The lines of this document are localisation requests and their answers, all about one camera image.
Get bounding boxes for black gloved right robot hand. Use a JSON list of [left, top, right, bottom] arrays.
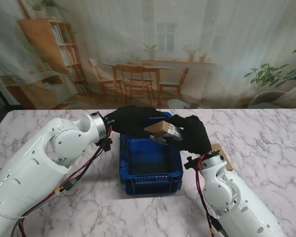
[[164, 114, 212, 156]]

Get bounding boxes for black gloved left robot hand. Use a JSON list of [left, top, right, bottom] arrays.
[[105, 105, 165, 139]]

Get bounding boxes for small labelled cardboard package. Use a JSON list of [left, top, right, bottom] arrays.
[[143, 120, 185, 142]]

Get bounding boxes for large labelled cardboard package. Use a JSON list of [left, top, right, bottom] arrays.
[[210, 143, 234, 171]]

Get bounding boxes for blue plastic turnover box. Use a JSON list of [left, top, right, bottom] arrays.
[[118, 111, 184, 197]]

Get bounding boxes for printed room scene backdrop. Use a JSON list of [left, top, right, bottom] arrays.
[[0, 0, 296, 111]]

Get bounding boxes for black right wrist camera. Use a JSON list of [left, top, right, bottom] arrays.
[[184, 156, 200, 171]]

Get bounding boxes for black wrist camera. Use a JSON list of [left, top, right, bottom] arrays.
[[97, 137, 113, 151], [184, 156, 200, 171]]

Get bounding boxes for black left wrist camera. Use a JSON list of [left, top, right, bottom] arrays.
[[97, 137, 113, 151]]

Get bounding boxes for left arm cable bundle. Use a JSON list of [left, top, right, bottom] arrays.
[[12, 125, 113, 237]]

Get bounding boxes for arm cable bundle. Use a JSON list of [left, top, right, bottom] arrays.
[[196, 154, 229, 237], [12, 125, 113, 237]]

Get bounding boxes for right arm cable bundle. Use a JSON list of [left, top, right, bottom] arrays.
[[196, 154, 229, 237]]

